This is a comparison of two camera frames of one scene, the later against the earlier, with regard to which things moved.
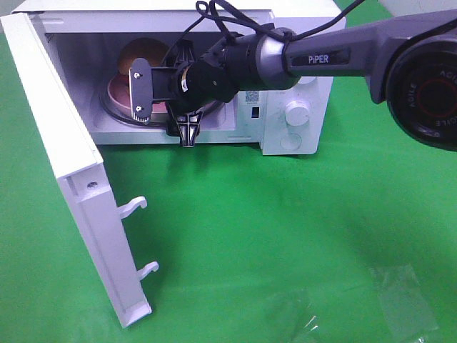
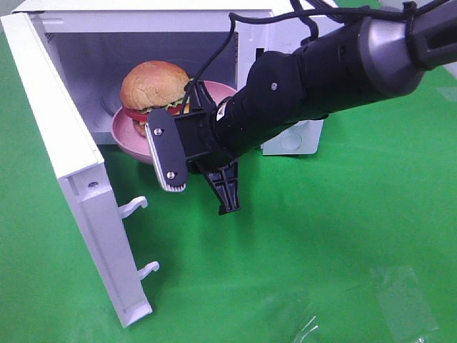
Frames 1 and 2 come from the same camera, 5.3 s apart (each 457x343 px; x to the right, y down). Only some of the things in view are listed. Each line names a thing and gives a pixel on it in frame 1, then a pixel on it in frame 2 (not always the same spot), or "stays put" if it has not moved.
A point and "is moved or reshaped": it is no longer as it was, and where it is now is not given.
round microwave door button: (290, 141) stays put
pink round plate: (119, 91) → (140, 145)
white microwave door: (78, 162) stays put
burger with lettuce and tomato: (149, 49) is moved or reshaped
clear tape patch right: (407, 308) stays put
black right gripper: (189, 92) → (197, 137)
